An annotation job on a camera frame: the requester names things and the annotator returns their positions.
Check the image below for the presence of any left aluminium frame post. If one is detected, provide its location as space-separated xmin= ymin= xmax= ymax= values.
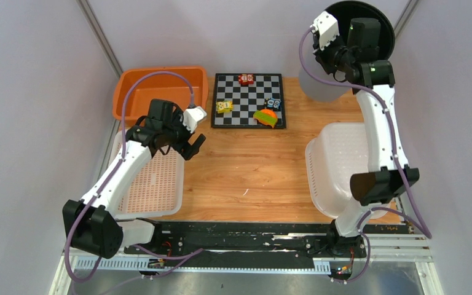
xmin=76 ymin=0 xmax=123 ymax=77

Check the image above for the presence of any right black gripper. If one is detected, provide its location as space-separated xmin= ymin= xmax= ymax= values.
xmin=312 ymin=31 xmax=355 ymax=74

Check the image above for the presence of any blue toy block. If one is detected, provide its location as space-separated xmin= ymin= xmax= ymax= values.
xmin=264 ymin=98 xmax=281 ymax=111

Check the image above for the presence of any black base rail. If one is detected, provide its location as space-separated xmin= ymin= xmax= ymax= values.
xmin=61 ymin=219 xmax=432 ymax=275

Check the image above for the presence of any aluminium frame post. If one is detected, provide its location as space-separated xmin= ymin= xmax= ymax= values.
xmin=76 ymin=0 xmax=123 ymax=77
xmin=393 ymin=0 xmax=420 ymax=34

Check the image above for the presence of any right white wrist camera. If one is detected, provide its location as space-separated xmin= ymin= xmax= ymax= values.
xmin=312 ymin=11 xmax=340 ymax=50

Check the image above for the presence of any grey bin black liner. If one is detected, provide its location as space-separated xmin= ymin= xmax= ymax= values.
xmin=299 ymin=1 xmax=395 ymax=102

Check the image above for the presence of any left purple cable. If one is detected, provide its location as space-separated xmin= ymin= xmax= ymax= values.
xmin=63 ymin=71 xmax=198 ymax=284

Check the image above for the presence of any purple cable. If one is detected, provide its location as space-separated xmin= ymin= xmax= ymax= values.
xmin=298 ymin=26 xmax=433 ymax=240
xmin=63 ymin=71 xmax=198 ymax=284

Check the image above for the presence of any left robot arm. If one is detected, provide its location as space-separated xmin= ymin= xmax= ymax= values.
xmin=62 ymin=99 xmax=207 ymax=259

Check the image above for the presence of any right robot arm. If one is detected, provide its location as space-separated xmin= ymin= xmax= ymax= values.
xmin=312 ymin=12 xmax=419 ymax=257

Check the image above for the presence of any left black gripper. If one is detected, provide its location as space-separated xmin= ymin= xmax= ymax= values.
xmin=162 ymin=109 xmax=205 ymax=160

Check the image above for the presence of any red toy block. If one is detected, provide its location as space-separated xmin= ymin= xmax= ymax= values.
xmin=238 ymin=74 xmax=255 ymax=86

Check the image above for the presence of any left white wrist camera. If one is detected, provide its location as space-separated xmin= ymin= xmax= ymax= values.
xmin=183 ymin=106 xmax=207 ymax=134

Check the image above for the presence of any black white chessboard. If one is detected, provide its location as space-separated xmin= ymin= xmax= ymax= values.
xmin=211 ymin=73 xmax=286 ymax=129

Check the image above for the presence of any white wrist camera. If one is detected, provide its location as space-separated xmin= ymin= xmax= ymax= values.
xmin=183 ymin=106 xmax=207 ymax=134
xmin=312 ymin=11 xmax=340 ymax=50

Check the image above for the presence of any orange green toy burger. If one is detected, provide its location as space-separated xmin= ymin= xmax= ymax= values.
xmin=253 ymin=109 xmax=278 ymax=128

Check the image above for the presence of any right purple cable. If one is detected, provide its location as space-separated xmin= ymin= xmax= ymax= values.
xmin=298 ymin=26 xmax=433 ymax=240

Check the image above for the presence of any yellow toy block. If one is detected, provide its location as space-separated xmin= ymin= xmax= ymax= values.
xmin=216 ymin=101 xmax=234 ymax=114

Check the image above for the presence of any orange plastic tub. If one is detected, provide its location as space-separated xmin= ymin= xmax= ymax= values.
xmin=112 ymin=66 xmax=209 ymax=127

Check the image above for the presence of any white perforated basket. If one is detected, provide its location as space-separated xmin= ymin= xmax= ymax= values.
xmin=116 ymin=149 xmax=184 ymax=219

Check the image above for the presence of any right aluminium frame post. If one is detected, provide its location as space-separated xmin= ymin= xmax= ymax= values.
xmin=393 ymin=0 xmax=420 ymax=34

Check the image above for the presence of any large white plastic tub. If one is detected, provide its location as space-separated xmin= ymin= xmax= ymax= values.
xmin=305 ymin=123 xmax=369 ymax=219

